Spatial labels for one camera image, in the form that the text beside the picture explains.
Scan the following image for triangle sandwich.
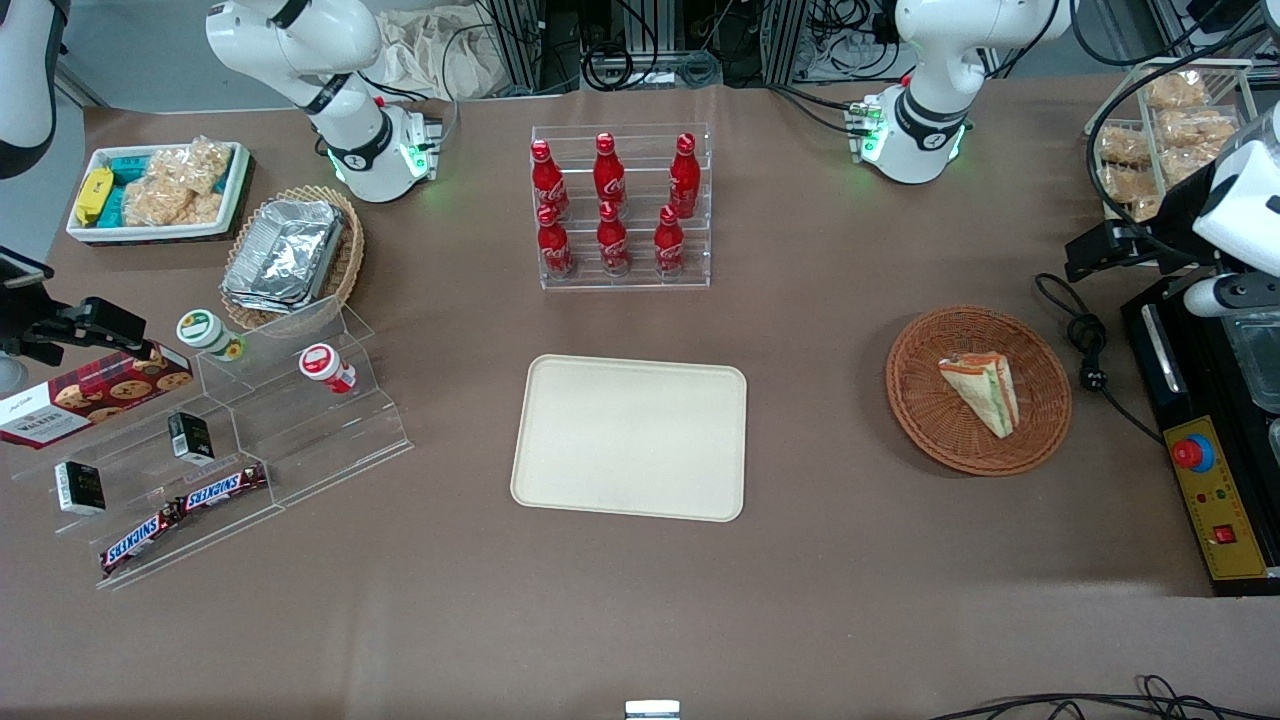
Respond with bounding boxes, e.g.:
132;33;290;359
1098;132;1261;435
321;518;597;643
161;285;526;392
937;352;1021;440

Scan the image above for round brown wicker basket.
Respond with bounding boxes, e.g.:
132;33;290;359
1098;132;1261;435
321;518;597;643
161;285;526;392
886;305;1073;477

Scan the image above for oval tan wicker basket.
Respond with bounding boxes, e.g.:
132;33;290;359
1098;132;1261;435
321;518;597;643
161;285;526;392
220;185;366;336

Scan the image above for beige rectangular tray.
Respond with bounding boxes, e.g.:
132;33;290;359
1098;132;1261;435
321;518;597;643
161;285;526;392
510;354;749;523

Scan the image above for red cookie box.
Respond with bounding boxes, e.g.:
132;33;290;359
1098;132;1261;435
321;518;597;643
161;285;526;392
0;342;195;451

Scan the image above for small black box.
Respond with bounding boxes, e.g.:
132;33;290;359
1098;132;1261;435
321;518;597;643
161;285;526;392
53;460;108;517
166;411;216;465

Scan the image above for bagged fried snack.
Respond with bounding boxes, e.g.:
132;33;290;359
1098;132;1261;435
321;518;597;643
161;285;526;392
1160;148;1216;186
1145;70;1211;111
1098;165;1161;204
1098;128;1153;168
1158;108;1239;149

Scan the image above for yellow snack pack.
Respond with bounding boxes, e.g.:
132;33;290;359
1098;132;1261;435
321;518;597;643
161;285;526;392
74;167;115;227

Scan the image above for white rectangular snack bin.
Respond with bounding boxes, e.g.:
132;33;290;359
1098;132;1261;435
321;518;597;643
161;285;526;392
65;141;252;245

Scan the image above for green lid cup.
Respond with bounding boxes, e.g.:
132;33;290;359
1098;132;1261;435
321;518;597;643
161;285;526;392
176;309;247;363

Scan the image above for snickers bar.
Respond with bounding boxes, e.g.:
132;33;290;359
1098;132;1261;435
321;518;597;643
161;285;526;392
99;503;187;577
177;462;270;514

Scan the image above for rice cracker bag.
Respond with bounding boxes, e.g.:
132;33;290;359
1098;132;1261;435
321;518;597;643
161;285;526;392
121;180;224;229
150;136;234;197

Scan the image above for black machine with yellow panel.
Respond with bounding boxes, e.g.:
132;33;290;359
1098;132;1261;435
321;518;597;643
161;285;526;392
1120;268;1280;598

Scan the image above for clear acrylic step display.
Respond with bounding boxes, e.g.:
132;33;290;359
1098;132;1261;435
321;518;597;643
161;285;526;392
8;295;415;591

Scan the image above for silver foil container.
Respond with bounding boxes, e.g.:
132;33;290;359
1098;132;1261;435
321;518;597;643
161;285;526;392
222;199;347;314

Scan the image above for red lid cup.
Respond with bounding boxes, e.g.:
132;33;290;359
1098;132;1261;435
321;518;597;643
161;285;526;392
298;343;358;395

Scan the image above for crumpled beige cloth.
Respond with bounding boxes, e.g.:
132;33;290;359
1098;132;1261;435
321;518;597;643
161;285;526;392
375;5;501;101

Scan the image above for red cola bottle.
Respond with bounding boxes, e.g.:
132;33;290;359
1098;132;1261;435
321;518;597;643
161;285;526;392
593;132;628;213
537;205;575;278
597;201;631;276
530;139;570;220
654;205;687;276
669;133;701;219

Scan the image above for clear acrylic bottle rack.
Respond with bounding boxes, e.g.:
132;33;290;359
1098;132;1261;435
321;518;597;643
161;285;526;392
530;123;711;291

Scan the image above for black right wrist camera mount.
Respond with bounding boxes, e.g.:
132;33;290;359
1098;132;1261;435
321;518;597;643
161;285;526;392
0;295;151;367

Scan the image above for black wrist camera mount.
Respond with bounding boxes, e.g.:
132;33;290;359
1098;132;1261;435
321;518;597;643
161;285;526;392
1063;175;1216;284
0;295;151;367

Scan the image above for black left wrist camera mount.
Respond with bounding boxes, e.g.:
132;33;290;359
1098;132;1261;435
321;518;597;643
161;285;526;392
1063;175;1216;284

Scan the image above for black power cable with plug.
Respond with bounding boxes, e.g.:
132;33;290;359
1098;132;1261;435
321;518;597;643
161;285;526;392
1034;272;1167;447

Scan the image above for white wire rack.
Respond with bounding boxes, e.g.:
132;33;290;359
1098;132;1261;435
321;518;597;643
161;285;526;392
1085;58;1259;226

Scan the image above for black floor cables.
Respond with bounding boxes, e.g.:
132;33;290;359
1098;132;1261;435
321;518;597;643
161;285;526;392
928;674;1280;720

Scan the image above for aluminium profile frame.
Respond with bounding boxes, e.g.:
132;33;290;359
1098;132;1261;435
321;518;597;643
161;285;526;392
488;0;549;97
762;0;811;86

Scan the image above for coiled black cable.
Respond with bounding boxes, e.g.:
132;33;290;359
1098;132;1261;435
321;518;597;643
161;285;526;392
582;42;723;93

